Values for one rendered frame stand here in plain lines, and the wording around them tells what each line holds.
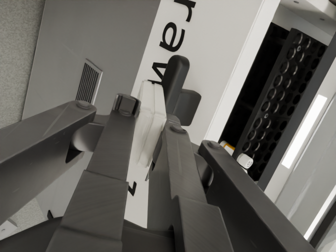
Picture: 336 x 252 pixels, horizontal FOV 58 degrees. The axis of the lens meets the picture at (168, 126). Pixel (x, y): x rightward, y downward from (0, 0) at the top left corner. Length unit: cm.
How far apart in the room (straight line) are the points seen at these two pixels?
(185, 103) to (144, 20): 34
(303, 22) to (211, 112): 25
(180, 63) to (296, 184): 19
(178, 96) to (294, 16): 25
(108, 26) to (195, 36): 42
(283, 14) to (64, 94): 57
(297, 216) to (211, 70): 18
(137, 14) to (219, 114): 38
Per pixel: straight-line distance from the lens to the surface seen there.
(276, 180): 35
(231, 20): 23
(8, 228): 148
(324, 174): 33
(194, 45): 25
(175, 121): 17
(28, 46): 113
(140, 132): 15
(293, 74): 35
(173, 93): 21
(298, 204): 35
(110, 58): 63
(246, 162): 33
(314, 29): 48
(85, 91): 70
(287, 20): 42
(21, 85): 117
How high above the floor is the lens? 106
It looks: 43 degrees down
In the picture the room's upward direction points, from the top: 129 degrees clockwise
